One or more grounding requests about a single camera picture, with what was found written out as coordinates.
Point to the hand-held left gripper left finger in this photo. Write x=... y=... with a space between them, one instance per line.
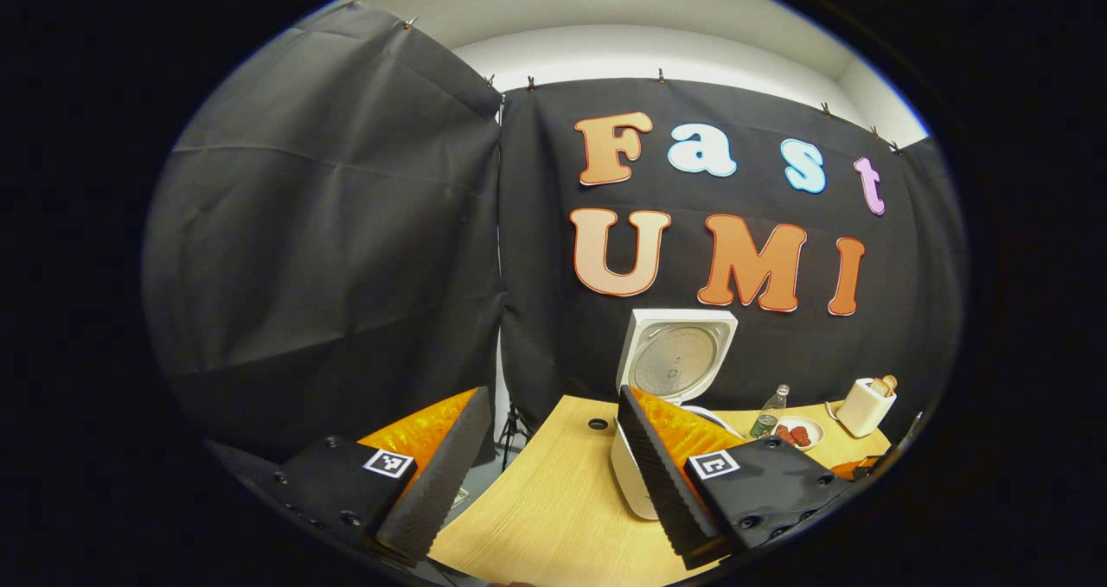
x=437 y=479

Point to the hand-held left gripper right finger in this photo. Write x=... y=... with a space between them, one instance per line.
x=662 y=483

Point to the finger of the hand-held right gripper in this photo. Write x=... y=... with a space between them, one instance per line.
x=856 y=466

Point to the white rice cooker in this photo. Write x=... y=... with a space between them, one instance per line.
x=675 y=358

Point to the stack of papers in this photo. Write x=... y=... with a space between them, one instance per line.
x=457 y=499

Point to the white toaster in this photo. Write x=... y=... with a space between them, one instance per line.
x=863 y=410

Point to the white round plate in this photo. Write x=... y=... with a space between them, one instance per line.
x=813 y=427

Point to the red meat piece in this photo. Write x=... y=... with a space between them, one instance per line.
x=802 y=437
x=784 y=435

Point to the toast bread slice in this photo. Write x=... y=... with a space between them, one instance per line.
x=878 y=386
x=890 y=383

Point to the black tripod stand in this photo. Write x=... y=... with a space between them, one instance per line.
x=512 y=436

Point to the clear plastic water bottle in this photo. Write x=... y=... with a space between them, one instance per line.
x=768 y=416

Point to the black backdrop cloth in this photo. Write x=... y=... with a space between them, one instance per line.
x=329 y=250

